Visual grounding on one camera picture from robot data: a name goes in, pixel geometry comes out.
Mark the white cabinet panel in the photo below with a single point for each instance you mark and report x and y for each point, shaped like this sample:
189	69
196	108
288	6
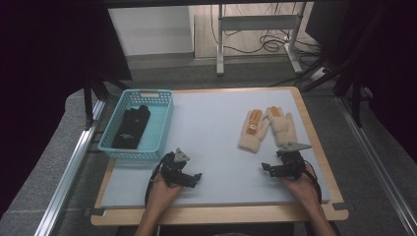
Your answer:
150	31

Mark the black metal stand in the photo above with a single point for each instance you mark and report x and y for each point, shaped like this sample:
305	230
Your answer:
88	98
355	98

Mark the turquoise plastic basket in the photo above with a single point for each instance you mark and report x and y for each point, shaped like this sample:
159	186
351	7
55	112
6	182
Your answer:
157	131

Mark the person's right hand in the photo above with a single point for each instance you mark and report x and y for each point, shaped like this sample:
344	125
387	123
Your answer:
303	190

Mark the dark curtain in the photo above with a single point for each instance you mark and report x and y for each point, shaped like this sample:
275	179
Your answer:
393	65
39	82

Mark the white power strip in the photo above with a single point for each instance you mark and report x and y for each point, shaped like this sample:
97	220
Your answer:
318	73

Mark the grey tape piece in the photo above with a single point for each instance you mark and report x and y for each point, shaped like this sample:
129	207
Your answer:
97	212
341	206

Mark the person's left hand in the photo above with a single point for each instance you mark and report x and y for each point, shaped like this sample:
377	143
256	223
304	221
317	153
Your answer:
163	195

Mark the white metal desk frame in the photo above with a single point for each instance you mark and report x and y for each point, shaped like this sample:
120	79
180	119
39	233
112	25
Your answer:
255	22

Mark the beige fleece glove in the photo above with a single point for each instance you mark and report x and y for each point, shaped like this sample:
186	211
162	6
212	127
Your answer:
283	128

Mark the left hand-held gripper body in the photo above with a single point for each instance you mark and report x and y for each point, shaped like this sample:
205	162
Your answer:
170	167

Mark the beige glove with orange fingers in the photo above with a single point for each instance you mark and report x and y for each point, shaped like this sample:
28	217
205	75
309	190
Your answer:
254	132

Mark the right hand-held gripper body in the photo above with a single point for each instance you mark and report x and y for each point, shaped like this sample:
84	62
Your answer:
291	162

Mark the aluminium rail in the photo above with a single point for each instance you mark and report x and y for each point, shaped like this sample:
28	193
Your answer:
67	177
377	164

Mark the light grey foam mat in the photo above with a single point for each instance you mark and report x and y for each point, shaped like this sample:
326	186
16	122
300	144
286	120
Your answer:
209	141

